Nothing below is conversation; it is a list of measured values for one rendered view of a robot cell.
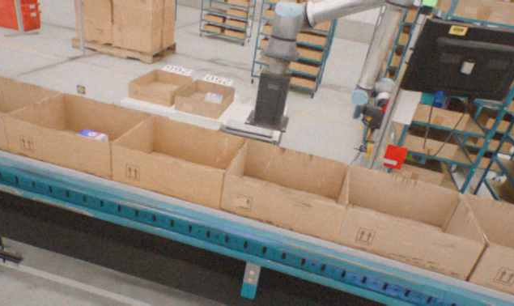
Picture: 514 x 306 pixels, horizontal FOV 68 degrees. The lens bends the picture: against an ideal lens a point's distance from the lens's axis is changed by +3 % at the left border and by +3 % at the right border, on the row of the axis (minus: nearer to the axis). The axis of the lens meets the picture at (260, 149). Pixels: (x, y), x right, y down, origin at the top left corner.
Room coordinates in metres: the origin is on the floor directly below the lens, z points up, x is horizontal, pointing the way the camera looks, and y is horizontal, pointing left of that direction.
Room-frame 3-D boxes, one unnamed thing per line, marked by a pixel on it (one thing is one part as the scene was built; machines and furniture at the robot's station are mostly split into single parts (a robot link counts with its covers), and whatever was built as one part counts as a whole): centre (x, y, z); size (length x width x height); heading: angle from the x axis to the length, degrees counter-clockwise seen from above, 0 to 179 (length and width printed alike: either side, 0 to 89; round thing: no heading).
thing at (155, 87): (2.35, 0.72, 0.80); 0.38 x 0.28 x 0.10; 172
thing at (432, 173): (2.36, -1.06, 0.59); 0.40 x 0.30 x 0.10; 169
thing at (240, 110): (2.35, 0.38, 0.74); 1.00 x 0.58 x 0.03; 85
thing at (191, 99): (2.29, 0.41, 0.80); 0.38 x 0.28 x 0.10; 173
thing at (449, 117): (2.37, -1.05, 0.99); 0.40 x 0.30 x 0.10; 168
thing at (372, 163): (1.78, -0.59, 1.11); 0.12 x 0.05 x 0.88; 81
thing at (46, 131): (1.23, 0.66, 0.96); 0.39 x 0.29 x 0.17; 81
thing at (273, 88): (2.22, -0.01, 0.91); 0.26 x 0.26 x 0.33; 85
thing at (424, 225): (1.06, -0.50, 0.97); 0.39 x 0.29 x 0.17; 81
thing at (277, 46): (2.23, -0.01, 1.24); 0.19 x 0.19 x 0.10
